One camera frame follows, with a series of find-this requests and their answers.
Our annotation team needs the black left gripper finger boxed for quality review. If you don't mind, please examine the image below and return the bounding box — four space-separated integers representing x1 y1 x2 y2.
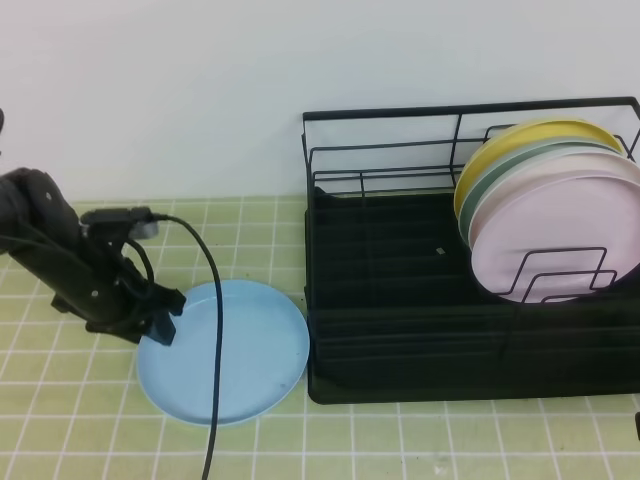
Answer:
147 310 175 346
167 294 186 317

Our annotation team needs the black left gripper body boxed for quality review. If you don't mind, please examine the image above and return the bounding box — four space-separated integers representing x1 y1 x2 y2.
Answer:
51 237 181 343

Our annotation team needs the light blue plate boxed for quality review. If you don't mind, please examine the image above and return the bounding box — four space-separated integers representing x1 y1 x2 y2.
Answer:
136 280 310 426

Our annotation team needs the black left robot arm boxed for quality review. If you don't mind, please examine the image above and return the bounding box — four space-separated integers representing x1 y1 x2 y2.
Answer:
1 168 186 346

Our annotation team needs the green plate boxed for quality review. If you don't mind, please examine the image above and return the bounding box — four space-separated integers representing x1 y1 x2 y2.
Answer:
457 137 628 245

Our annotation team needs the yellow plate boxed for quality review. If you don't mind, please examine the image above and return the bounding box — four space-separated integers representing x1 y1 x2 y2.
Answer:
453 118 623 217

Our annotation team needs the pink plate behind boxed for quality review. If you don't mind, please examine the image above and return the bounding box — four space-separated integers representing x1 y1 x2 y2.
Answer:
468 152 639 247

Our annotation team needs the pink plate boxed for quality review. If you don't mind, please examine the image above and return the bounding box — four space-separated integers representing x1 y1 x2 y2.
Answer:
471 172 639 303
468 152 639 247

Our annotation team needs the pink plate front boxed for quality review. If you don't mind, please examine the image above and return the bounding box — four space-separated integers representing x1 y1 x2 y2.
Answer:
471 172 639 303

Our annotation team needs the black camera cable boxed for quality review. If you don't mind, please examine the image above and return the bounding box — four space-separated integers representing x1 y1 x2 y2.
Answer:
122 213 224 480

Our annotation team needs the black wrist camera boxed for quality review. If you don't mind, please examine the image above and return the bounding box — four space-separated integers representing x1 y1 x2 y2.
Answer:
80 207 159 240

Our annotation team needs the black wire dish rack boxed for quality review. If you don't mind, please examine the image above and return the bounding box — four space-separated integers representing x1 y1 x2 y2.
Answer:
302 97 639 404

